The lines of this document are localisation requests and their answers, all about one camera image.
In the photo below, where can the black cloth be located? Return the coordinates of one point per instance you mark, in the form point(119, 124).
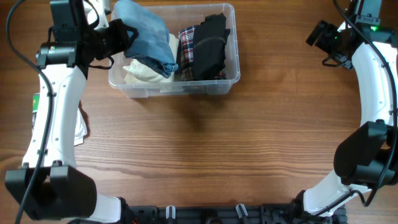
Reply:
point(210, 39)

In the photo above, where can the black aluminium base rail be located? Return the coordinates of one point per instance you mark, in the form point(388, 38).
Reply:
point(263, 214)

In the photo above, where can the red navy plaid cloth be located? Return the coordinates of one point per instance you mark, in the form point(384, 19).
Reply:
point(186, 55)

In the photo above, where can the clear plastic storage bin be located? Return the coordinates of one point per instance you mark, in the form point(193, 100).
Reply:
point(177, 18)

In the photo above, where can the blue denim cloth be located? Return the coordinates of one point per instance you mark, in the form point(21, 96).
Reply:
point(134, 15)

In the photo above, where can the white printed t-shirt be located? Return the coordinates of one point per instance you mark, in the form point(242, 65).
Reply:
point(80, 128)

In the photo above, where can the white label on bin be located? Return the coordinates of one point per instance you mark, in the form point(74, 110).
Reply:
point(171, 88)

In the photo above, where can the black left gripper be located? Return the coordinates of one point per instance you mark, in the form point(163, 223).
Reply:
point(120, 28)

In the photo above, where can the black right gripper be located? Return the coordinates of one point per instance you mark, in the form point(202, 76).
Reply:
point(329, 30)

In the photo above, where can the cream cloth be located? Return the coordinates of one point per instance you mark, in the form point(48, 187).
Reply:
point(143, 73)

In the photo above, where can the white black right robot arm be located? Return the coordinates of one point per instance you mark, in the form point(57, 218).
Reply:
point(367, 159)

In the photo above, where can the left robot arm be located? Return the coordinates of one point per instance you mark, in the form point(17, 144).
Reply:
point(48, 186)

